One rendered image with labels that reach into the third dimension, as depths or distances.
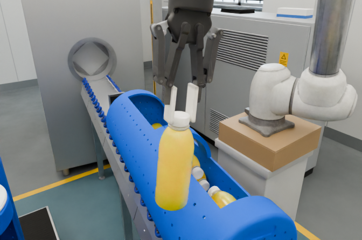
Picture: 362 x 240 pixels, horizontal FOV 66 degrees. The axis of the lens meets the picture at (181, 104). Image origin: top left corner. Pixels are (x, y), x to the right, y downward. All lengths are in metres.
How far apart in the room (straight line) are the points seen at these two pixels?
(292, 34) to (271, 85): 1.11
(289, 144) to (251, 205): 0.58
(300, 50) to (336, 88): 1.11
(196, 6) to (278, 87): 0.76
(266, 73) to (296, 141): 0.30
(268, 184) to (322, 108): 0.38
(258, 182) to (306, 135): 0.28
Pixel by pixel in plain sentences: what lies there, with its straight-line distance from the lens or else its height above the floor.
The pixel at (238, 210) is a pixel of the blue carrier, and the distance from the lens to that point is 0.64.
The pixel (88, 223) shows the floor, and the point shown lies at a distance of 2.43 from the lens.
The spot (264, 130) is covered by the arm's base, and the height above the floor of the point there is 1.12.
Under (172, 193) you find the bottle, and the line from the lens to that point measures 0.56.
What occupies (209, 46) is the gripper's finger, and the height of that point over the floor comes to 1.57.
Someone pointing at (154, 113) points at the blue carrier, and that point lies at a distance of 1.38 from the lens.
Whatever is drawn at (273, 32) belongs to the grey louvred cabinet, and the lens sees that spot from 2.33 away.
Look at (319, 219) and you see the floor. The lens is 2.59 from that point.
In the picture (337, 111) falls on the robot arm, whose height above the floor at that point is 1.25.
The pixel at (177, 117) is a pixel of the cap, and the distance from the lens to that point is 0.51.
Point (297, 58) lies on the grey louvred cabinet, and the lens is 2.23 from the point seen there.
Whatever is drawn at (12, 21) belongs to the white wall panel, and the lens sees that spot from 5.52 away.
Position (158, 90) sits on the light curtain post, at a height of 1.01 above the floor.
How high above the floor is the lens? 1.67
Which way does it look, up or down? 23 degrees down
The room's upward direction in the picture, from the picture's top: straight up
